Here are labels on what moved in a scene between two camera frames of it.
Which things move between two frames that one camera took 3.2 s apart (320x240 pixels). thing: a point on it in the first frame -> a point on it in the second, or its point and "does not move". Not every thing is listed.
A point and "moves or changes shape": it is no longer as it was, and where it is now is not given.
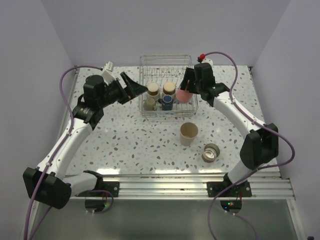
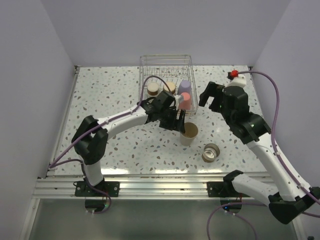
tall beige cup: [188, 133] does not move
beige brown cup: [211, 151] does not move
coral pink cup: [183, 96] moves or changes shape
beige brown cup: [169, 88] does not move
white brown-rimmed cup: [153, 89] does not move
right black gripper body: [198, 85] -> [217, 103]
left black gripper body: [114, 92] -> [168, 120]
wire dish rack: [162, 76] does not move
